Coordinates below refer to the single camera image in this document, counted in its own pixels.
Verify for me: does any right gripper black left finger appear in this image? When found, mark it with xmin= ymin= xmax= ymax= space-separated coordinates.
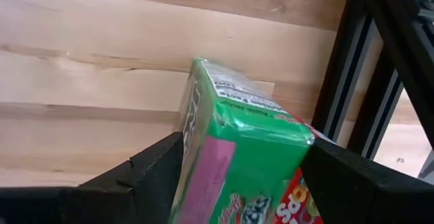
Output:
xmin=0 ymin=131 xmax=184 ymax=224

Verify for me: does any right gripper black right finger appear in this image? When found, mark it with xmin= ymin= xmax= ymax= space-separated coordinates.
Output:
xmin=300 ymin=138 xmax=434 ymax=224

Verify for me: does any red Froot Loops cereal box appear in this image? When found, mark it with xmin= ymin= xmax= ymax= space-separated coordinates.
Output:
xmin=273 ymin=113 xmax=336 ymax=224

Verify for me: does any green Apple Jacks cereal box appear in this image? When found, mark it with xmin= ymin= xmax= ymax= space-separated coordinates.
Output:
xmin=167 ymin=56 xmax=316 ymax=224

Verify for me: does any black aluminium table frame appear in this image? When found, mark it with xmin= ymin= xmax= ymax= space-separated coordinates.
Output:
xmin=311 ymin=0 xmax=434 ymax=184

